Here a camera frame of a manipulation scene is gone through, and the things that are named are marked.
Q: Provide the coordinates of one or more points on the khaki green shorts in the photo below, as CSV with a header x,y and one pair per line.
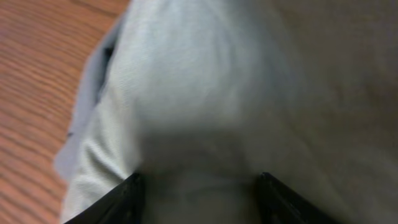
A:
x,y
202,96

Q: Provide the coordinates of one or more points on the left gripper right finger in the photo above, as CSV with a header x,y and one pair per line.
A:
x,y
279,204

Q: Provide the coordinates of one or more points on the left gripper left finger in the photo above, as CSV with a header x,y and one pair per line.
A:
x,y
122,205

